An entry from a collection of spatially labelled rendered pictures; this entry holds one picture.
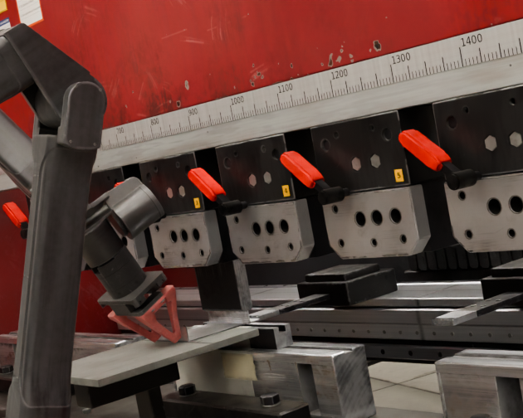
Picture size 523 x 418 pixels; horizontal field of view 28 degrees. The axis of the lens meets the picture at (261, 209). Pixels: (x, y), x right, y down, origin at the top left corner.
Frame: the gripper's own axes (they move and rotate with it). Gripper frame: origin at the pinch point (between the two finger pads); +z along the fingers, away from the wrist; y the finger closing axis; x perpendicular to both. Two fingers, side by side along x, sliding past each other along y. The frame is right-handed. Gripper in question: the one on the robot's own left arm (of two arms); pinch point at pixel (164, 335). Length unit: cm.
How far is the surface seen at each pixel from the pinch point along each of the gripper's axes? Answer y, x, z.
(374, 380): 265, -200, 214
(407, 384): 240, -198, 213
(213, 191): -13.9, -11.7, -15.6
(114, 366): -4.9, 10.7, -4.2
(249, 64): -21.6, -22.2, -27.5
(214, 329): -2.1, -6.0, 4.1
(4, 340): 74, -4, 7
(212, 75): -13.2, -22.0, -27.6
